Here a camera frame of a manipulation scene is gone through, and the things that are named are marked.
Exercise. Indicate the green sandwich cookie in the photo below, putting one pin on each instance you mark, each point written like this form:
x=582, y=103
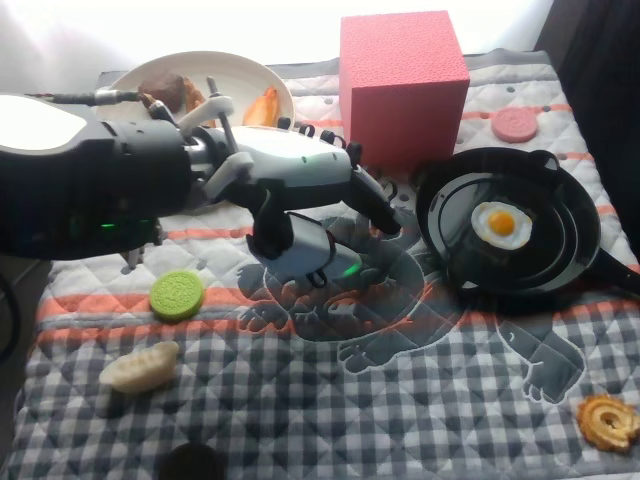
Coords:
x=177, y=296

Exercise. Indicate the black frying pan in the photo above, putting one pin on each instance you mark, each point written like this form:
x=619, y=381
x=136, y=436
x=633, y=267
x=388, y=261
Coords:
x=550, y=270

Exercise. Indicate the toy fried chicken wing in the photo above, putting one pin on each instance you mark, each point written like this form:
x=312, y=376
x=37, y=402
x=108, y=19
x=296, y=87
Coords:
x=192, y=97

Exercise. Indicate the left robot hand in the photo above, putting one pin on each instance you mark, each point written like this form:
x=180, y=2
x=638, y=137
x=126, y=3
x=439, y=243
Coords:
x=295, y=160

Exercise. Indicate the white round plate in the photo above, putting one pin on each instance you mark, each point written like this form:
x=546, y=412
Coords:
x=225, y=70

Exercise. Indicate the brown toy meat piece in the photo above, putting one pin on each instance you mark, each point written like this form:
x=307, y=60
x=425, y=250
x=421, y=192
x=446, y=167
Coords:
x=162, y=90

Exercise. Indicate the pink foam block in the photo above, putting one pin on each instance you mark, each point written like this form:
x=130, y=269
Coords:
x=400, y=85

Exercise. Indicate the black sandwich cookie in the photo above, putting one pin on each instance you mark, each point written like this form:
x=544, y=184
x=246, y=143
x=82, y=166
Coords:
x=192, y=462

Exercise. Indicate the toy fried egg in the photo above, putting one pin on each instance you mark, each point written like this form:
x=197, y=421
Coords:
x=501, y=224

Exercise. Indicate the white toy dumpling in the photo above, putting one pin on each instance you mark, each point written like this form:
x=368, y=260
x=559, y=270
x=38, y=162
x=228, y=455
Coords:
x=140, y=367

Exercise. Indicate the pink sandwich cookie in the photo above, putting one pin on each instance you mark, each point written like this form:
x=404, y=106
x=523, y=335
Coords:
x=514, y=125

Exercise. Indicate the swirl butter cookie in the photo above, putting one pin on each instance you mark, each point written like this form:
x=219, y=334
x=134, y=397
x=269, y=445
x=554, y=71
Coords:
x=607, y=422

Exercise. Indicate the grey quilt with bear print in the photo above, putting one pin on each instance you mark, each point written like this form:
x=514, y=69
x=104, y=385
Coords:
x=300, y=400

